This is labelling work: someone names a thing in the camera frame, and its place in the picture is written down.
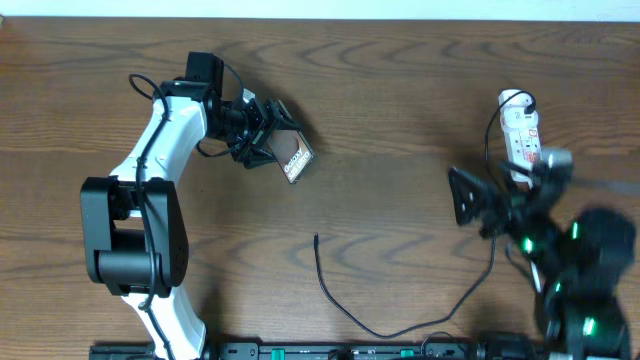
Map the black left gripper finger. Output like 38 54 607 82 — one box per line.
243 147 277 169
269 99 301 131

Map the Galaxy S25 Ultra smartphone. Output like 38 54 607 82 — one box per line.
267 130 315 184

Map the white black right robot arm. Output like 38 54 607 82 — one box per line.
448 161 636 359

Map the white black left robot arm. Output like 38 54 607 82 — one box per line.
80 52 315 359

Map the white power strip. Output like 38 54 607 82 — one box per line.
498 89 541 170

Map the white power strip cord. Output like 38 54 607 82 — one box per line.
528 259 544 296

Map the black charger cable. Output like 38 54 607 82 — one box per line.
313 89 538 340

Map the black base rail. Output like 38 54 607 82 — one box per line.
89 332 541 360

